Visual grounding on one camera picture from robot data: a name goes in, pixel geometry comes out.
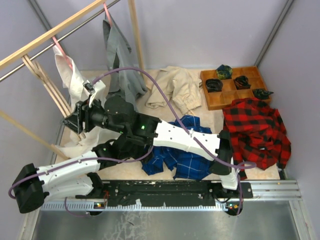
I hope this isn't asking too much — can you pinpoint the black rolled cloth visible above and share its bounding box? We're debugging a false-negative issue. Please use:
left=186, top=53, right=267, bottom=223
left=205, top=78, right=223, bottom=93
left=234, top=75, right=251, bottom=90

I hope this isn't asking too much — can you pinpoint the beige hanger front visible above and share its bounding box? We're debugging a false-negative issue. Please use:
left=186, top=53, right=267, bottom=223
left=21, top=55, right=87, bottom=141

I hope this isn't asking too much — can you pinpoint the black rolled cloth left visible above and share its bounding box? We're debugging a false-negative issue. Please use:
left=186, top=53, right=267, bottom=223
left=205, top=78, right=223, bottom=93

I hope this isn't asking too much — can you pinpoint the dark rolled cloth right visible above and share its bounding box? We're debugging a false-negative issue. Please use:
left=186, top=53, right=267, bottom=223
left=252, top=88, right=274, bottom=100

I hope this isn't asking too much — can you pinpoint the white shirt on hanger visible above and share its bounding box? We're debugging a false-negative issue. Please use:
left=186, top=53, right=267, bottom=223
left=53, top=45, right=120, bottom=158

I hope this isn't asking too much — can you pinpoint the beige hanger back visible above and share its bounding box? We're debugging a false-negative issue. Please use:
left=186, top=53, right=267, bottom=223
left=33, top=60, right=71, bottom=117

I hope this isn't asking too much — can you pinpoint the beige shirt on table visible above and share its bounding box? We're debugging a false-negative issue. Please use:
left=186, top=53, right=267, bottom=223
left=155, top=66, right=202, bottom=116

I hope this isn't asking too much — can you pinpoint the wooden compartment tray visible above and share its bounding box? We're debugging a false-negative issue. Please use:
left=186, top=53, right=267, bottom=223
left=200, top=66, right=268, bottom=111

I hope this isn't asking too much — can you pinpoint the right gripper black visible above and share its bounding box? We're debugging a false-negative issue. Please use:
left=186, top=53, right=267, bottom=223
left=60, top=95, right=128, bottom=136

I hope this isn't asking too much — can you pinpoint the red black plaid shirt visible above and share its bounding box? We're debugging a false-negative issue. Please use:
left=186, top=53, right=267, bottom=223
left=222, top=98, right=292, bottom=170

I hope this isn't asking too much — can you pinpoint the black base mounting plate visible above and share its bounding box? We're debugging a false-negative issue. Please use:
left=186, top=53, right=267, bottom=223
left=76, top=180, right=239, bottom=207

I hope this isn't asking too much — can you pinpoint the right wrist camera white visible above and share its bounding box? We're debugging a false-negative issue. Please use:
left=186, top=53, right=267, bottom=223
left=82, top=80, right=106, bottom=107

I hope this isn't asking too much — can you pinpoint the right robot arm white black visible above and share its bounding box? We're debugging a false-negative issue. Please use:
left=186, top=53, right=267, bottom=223
left=62, top=96, right=241, bottom=198

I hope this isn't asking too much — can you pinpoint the blue plaid shirt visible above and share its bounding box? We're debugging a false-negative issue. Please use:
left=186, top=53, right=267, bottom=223
left=139, top=114, right=219, bottom=181

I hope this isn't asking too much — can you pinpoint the black rolled cloth middle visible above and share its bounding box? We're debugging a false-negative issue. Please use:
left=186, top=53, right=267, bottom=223
left=234, top=75, right=251, bottom=90

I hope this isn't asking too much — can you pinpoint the pink hanger under grey shirt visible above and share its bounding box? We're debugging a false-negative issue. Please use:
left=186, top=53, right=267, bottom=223
left=103, top=2, right=112, bottom=27

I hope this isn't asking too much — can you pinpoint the pink hanger under white shirt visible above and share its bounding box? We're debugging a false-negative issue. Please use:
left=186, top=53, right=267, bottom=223
left=52, top=36, right=73, bottom=70

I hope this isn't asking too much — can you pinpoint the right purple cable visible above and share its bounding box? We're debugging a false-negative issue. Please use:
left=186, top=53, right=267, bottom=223
left=91, top=66, right=258, bottom=217

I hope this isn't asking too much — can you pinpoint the aluminium rail with cable duct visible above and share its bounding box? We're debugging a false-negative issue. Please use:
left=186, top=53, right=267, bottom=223
left=40, top=180, right=302, bottom=213

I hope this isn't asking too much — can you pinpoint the wooden clothes rack frame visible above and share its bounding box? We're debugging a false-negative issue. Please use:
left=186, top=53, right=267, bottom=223
left=0, top=0, right=145, bottom=160

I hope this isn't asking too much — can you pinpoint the green blue rolled cloth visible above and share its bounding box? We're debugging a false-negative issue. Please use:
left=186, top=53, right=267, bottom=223
left=216, top=64, right=233, bottom=80

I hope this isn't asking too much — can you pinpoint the beige hanger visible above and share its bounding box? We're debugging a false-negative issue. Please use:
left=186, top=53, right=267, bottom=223
left=33, top=60, right=71, bottom=117
left=21, top=55, right=87, bottom=141

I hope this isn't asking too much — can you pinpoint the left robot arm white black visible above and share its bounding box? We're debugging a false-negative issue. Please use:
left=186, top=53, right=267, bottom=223
left=8, top=137, right=153, bottom=214

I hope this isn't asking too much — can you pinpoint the metal hanging rod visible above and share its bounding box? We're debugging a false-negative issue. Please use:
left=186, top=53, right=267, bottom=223
left=0, top=0, right=122, bottom=83

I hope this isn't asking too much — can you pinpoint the grey shirt on hanger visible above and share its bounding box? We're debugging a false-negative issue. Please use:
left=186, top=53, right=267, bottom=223
left=102, top=18, right=148, bottom=110

